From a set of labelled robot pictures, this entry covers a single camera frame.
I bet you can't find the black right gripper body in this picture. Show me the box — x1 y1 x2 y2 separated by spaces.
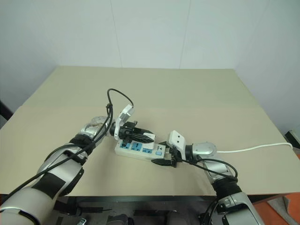
164 145 182 168

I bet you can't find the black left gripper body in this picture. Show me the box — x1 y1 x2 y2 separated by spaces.
116 120 139 146

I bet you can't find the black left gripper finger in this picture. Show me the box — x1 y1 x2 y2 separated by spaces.
133 127 154 136
132 135 153 144

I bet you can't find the white charger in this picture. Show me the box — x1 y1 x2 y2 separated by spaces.
142 132 156 143

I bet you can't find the white power strip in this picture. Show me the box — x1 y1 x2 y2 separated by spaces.
114 138 166 161

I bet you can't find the black and white box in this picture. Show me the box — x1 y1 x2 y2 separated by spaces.
284 129 300 149

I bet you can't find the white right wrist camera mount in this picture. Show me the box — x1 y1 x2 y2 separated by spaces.
168 130 188 160

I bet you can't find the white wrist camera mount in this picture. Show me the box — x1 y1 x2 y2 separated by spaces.
168 130 188 160
113 104 135 141

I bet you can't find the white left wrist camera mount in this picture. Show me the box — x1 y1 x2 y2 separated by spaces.
113 104 135 141

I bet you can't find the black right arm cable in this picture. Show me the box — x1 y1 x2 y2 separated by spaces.
179 157 239 182

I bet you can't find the black table frame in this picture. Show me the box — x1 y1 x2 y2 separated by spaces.
55 195 291 225

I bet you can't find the white power strip cable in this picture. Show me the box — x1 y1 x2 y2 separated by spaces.
216 142 293 153

